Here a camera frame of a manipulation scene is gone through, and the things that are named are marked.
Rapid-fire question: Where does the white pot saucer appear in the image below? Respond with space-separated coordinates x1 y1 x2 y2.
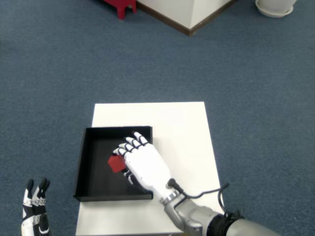
255 0 294 18

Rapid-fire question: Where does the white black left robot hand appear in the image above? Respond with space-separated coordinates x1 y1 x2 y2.
21 178 52 236

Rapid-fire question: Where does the black open shallow box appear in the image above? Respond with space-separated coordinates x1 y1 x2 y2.
73 126 154 203

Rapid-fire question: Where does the brown wall baseboard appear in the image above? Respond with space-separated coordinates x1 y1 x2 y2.
136 0 238 37

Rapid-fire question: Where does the small red cube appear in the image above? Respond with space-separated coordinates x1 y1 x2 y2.
107 155 126 173

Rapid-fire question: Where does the white plant pot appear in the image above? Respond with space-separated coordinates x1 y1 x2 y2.
256 0 297 10

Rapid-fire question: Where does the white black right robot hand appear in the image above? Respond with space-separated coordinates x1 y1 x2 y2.
112 132 179 201

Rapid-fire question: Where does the red plastic stool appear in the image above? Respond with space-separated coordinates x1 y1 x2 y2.
102 0 138 20

